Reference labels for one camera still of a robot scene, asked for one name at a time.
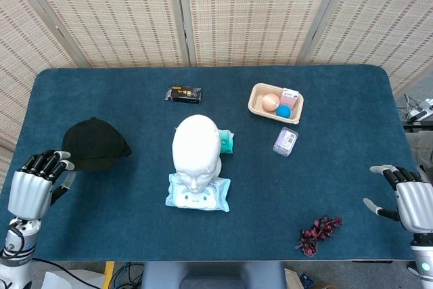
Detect woven folding screen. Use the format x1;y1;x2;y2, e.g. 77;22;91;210
0;0;433;198

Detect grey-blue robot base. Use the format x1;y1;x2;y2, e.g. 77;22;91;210
140;261;287;289

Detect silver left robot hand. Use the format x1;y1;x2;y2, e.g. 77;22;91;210
7;149;77;221

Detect peach coloured ball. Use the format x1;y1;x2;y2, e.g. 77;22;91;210
262;93;281;112

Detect light blue wet wipes pack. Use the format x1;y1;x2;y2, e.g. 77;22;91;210
164;173;231;213

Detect white sheet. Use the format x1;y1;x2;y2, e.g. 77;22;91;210
42;268;106;289

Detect blue ball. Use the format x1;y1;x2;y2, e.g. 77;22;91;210
275;105;293;120

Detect clear box of purple pins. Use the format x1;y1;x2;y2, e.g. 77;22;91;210
272;126;299;158

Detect white power strip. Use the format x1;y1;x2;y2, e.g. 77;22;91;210
405;97;433;123

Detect black baseball cap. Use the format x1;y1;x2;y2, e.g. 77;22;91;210
62;117;133;173

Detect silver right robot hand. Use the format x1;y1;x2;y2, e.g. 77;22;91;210
363;164;433;235

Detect green tissue pack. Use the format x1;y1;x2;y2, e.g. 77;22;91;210
218;128;235;156

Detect blue floor cables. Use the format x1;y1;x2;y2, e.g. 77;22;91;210
113;261;145;289

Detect yellow strip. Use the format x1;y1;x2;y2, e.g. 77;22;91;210
103;261;116;289

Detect cardboard box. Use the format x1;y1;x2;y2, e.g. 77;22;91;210
283;268;325;289

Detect white foam mannequin head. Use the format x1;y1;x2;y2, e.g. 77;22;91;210
171;114;223;192

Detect pink box with white label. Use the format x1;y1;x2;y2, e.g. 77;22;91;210
279;87;300;109

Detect black box with gold print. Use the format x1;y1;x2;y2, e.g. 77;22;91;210
164;86;203;106

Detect dark blue table mat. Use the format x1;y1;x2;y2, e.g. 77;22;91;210
0;64;424;263

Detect dark red grape bunch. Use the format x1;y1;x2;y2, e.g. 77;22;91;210
294;215;344;257

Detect beige plastic container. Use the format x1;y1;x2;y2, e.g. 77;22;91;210
248;83;304;125

